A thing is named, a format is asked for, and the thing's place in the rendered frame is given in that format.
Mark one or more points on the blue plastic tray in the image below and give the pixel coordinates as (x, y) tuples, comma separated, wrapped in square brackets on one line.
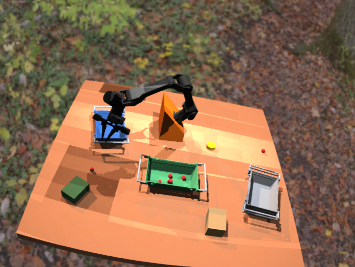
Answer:
[(116, 138)]

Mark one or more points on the green box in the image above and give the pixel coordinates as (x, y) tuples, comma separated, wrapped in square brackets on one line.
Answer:
[(75, 189)]

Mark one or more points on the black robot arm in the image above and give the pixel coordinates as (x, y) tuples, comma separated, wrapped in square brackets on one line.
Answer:
[(136, 95)]

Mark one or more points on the yellow short cylinder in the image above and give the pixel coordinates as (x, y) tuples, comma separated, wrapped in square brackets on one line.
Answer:
[(211, 146)]

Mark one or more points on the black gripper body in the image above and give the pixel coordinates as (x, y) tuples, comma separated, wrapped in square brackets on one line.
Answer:
[(123, 129)]

